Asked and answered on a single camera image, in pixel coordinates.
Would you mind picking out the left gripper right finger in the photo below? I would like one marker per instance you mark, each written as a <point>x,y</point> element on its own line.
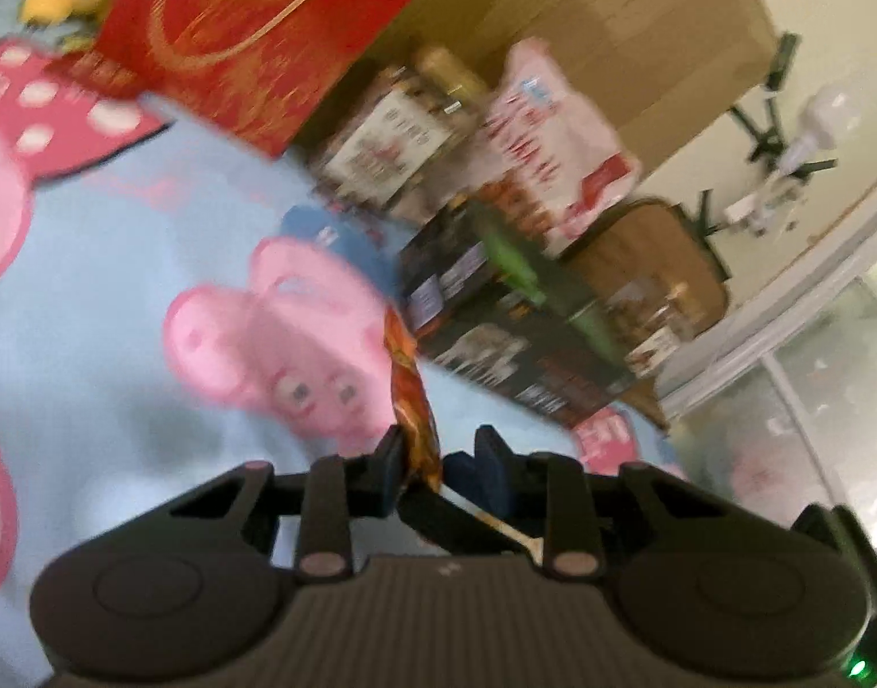
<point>546,497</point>

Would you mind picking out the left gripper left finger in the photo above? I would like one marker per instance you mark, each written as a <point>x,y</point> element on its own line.
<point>339,490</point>

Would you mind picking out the orange snack packet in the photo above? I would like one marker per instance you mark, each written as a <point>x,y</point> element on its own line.
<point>410,404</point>

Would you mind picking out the large clear snack jar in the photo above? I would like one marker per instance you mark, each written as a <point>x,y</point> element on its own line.
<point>651,318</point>

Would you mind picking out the black cardboard box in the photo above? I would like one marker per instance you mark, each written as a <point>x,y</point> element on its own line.
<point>468,322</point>

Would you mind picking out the green snack packet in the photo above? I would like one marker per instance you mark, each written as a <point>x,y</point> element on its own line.
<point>547,284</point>

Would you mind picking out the cartoon pig bedsheet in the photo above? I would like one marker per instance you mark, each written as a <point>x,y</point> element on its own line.
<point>95,427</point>

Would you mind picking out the gold-lid nut jar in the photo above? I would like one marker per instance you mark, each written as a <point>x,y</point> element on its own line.
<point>387,154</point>

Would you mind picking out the pink snack bag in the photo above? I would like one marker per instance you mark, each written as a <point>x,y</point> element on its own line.
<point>546,156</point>

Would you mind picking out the red gift bag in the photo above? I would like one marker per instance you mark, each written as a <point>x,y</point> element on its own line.
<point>256,69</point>

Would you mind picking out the brown cardboard sheet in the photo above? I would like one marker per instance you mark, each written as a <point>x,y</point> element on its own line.
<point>660,70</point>

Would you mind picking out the white window frame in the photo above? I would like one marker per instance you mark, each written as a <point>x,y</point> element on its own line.
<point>777,407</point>

